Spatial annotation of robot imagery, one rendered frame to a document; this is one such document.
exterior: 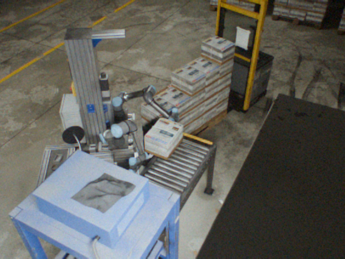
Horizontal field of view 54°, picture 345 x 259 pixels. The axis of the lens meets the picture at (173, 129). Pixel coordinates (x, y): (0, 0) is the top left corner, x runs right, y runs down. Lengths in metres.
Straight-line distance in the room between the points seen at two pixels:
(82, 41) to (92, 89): 0.55
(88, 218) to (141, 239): 0.36
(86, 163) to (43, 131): 3.22
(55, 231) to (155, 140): 1.60
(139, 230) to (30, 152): 3.29
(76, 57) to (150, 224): 1.86
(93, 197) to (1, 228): 2.49
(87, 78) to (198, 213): 2.04
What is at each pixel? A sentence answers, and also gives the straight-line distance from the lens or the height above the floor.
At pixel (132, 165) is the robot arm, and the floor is 0.92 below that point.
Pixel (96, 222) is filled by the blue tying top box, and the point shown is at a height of 1.75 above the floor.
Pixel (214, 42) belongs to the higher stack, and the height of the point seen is 1.29.
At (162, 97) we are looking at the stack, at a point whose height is 0.83.
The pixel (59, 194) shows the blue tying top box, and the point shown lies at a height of 1.75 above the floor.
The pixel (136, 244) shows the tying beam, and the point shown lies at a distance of 2.23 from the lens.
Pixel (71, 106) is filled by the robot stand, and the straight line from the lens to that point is 3.86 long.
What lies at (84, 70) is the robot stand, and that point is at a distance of 3.53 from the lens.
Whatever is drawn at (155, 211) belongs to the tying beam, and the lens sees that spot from 2.36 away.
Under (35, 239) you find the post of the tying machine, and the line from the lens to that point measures 2.81.
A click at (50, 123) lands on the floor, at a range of 5.74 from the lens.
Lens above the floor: 3.47
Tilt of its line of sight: 41 degrees down
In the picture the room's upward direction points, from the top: straight up
